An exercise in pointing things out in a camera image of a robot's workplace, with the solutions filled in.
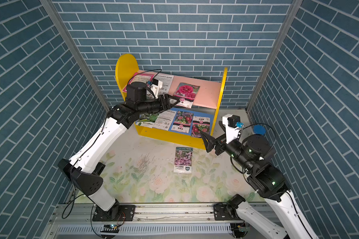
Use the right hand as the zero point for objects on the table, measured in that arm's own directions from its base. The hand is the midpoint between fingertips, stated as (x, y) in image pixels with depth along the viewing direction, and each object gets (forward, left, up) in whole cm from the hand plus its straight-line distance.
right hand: (212, 128), depth 56 cm
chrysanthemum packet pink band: (+25, +15, -27) cm, 40 cm away
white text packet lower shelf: (+26, +27, -28) cm, 46 cm away
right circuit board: (-26, -19, -43) cm, 54 cm away
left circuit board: (-31, +45, -45) cm, 71 cm away
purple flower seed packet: (+6, +13, -41) cm, 43 cm away
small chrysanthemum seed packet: (+25, +4, -28) cm, 38 cm away
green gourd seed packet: (+22, +36, -26) cm, 49 cm away
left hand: (+14, +14, -1) cm, 20 cm away
